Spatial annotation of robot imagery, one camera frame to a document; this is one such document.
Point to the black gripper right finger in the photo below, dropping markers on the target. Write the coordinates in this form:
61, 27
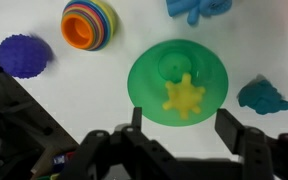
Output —
229, 129

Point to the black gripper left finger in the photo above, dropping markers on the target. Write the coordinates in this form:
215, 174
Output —
137, 117

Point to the yellow toy star figure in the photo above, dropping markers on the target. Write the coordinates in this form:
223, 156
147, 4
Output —
184, 96

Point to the green translucent bowl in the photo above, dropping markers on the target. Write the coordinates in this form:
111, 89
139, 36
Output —
168, 61

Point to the teal toy figure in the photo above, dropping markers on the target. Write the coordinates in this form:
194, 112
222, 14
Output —
262, 97

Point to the rainbow stacking cups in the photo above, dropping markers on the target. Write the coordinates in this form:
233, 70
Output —
88, 24

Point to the purple scalloped lid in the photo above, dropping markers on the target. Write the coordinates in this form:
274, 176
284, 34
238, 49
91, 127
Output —
24, 56

